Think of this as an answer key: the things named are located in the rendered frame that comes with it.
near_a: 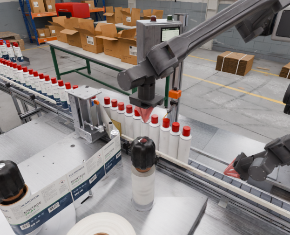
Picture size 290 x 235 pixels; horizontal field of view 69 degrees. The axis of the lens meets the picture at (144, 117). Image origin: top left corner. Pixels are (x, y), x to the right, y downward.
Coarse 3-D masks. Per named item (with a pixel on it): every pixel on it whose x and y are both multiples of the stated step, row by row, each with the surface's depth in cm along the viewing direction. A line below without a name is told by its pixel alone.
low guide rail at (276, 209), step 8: (160, 152) 101; (176, 160) 96; (192, 168) 92; (208, 176) 89; (224, 184) 85; (240, 192) 82; (256, 200) 79; (264, 200) 78; (272, 208) 77; (280, 208) 76; (288, 216) 74
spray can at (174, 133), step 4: (172, 124) 91; (176, 124) 91; (172, 128) 92; (176, 128) 91; (172, 132) 93; (176, 132) 92; (180, 132) 93; (172, 136) 93; (176, 136) 92; (172, 140) 94; (176, 140) 93; (172, 144) 95; (176, 144) 95; (168, 148) 99; (172, 148) 96; (176, 148) 96; (168, 152) 100; (172, 152) 97; (176, 152) 97; (172, 156) 98; (176, 156) 99
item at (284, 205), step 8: (64, 112) 140; (168, 160) 101; (184, 168) 97; (200, 168) 97; (208, 168) 97; (200, 176) 93; (216, 176) 93; (224, 176) 93; (216, 184) 89; (232, 184) 89; (240, 184) 89; (232, 192) 86; (248, 192) 86; (256, 192) 86; (248, 200) 82; (272, 200) 82; (280, 200) 82; (264, 208) 79; (288, 208) 79; (280, 216) 77
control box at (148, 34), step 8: (136, 24) 87; (144, 24) 80; (152, 24) 80; (160, 24) 81; (168, 24) 82; (176, 24) 83; (136, 32) 88; (144, 32) 81; (152, 32) 81; (160, 32) 82; (136, 40) 90; (144, 40) 82; (152, 40) 83; (160, 40) 84; (144, 48) 84
